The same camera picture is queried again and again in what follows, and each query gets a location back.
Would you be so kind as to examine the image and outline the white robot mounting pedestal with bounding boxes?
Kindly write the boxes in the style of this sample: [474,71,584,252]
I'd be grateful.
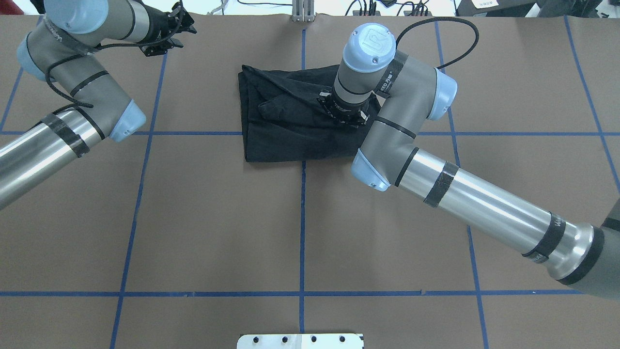
[236,333,365,349]

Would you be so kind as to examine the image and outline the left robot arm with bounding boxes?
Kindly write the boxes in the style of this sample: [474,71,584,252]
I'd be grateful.
[0,0,197,208]

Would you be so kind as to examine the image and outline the black printed t-shirt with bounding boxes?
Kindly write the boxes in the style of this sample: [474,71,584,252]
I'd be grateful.
[238,65,381,163]

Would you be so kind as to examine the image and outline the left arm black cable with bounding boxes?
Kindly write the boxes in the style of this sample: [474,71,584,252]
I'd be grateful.
[45,0,187,110]

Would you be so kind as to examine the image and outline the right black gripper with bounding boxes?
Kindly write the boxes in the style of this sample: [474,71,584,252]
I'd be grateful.
[316,89,370,128]

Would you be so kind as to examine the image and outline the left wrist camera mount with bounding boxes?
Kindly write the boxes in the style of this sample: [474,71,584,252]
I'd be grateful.
[140,38,184,57]

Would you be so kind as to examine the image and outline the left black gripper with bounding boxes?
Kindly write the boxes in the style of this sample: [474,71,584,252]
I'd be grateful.
[145,7,197,42]

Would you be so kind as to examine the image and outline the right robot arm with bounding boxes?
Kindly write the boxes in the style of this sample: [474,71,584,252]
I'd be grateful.
[317,22,620,301]

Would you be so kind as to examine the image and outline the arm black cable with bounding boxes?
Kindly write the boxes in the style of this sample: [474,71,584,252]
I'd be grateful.
[45,0,187,110]
[395,16,480,71]

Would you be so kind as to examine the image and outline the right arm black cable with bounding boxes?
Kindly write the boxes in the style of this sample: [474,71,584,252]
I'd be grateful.
[395,16,480,71]

